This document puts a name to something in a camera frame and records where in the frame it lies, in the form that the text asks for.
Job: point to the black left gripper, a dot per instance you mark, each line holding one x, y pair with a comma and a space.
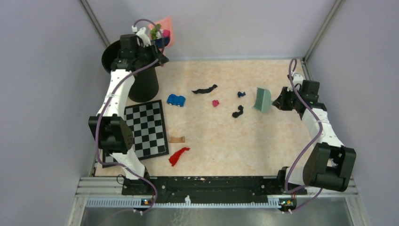
156, 52

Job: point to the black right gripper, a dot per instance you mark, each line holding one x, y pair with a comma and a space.
280, 102

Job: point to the green hand brush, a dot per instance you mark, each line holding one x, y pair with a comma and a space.
263, 100

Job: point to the green paper scrap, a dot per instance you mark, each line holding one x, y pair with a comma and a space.
155, 34

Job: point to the large blue paper scrap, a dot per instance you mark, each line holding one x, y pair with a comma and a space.
162, 42

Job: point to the pink plastic dustpan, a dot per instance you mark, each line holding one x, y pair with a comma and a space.
166, 27

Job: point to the red paper scrap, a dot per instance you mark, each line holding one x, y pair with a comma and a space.
176, 156

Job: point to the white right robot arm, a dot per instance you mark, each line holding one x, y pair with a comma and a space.
325, 162

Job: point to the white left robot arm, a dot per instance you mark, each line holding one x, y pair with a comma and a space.
109, 129

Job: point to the black plastic trash bin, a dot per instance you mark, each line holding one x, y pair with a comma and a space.
146, 85

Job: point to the small dark blue scrap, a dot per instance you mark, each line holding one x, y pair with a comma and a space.
241, 94

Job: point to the small black paper scrap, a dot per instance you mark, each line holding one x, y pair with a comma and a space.
239, 112

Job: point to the blue toy car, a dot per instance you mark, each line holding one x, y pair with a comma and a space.
176, 100

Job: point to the black and grey checkerboard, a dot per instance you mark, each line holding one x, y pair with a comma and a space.
147, 123

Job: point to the magenta paper scrap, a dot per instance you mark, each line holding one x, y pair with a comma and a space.
215, 103

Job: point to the long black paper scrap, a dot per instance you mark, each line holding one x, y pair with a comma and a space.
205, 91

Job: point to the brown curved wooden piece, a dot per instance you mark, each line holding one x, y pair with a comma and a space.
177, 140

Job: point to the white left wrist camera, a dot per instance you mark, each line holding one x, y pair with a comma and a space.
141, 33

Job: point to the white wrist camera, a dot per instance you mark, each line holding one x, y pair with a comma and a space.
297, 81
141, 33

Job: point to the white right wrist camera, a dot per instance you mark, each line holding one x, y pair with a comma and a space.
297, 81

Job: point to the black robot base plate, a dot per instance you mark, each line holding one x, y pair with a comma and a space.
207, 190

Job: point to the grey slotted cable duct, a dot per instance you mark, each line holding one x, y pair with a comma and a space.
139, 203

